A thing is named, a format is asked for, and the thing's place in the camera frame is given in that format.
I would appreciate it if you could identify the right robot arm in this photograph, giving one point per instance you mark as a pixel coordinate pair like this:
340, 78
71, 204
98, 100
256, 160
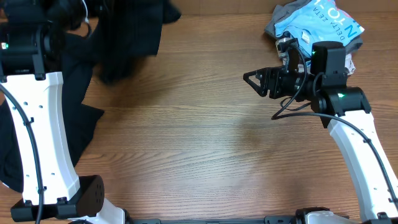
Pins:
346, 113

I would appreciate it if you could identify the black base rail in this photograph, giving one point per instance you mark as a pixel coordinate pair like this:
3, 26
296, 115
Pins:
273, 219

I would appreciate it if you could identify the black shirt left pile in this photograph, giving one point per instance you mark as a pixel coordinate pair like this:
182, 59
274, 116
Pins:
80, 120

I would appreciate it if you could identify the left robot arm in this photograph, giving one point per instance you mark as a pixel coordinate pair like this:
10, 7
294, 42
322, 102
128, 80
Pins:
32, 82

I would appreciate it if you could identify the black t-shirt with logo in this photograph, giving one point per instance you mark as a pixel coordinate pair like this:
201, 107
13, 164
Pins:
131, 33

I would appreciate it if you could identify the beige folded garment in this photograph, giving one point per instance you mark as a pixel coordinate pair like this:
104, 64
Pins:
349, 64

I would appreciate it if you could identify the light blue printed t-shirt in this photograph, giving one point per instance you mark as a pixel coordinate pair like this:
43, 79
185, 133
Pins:
320, 21

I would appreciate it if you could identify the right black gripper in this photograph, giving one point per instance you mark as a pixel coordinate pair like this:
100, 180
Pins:
265, 75

